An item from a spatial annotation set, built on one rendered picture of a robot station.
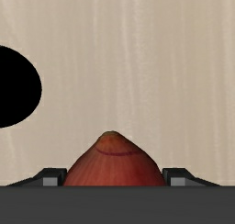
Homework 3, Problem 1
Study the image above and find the red onion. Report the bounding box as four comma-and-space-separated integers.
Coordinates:
62, 130, 168, 187

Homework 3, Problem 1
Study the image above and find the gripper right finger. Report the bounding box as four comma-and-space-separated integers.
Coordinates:
162, 167, 222, 187

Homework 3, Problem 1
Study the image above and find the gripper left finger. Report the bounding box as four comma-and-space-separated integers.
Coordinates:
6, 167, 68, 187

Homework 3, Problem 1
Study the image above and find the black round object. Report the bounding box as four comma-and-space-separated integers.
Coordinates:
0, 45, 43, 129

